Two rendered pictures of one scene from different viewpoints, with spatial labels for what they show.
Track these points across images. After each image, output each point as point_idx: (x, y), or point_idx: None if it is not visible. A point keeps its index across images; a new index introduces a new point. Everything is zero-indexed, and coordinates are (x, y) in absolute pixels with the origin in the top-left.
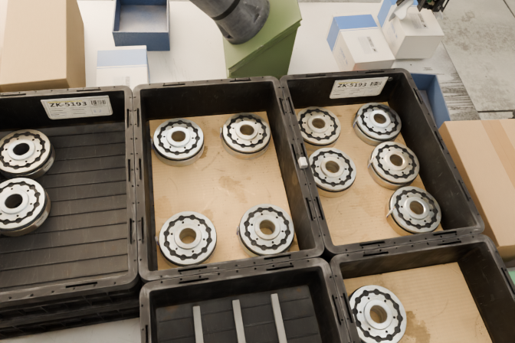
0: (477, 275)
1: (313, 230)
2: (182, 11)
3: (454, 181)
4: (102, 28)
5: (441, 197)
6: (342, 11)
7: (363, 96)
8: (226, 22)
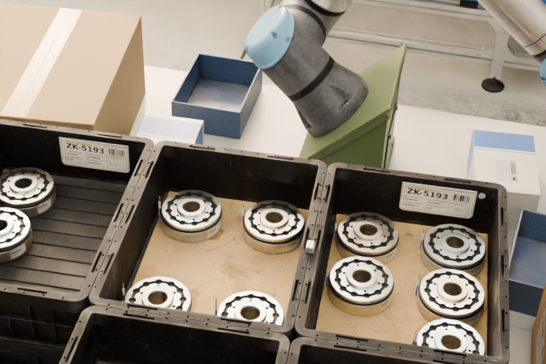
0: None
1: (289, 309)
2: (275, 97)
3: (498, 310)
4: (166, 101)
5: (491, 340)
6: None
7: (448, 215)
8: (304, 105)
